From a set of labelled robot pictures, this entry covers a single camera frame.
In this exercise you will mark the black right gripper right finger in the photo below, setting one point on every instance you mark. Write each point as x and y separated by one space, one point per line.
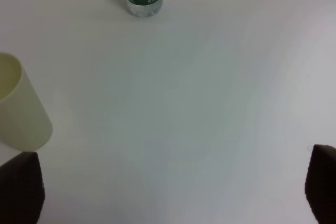
320 183

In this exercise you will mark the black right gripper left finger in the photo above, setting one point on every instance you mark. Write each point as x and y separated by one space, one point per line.
22 189

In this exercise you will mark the pale yellow plastic cup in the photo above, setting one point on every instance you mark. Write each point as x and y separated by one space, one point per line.
25 124

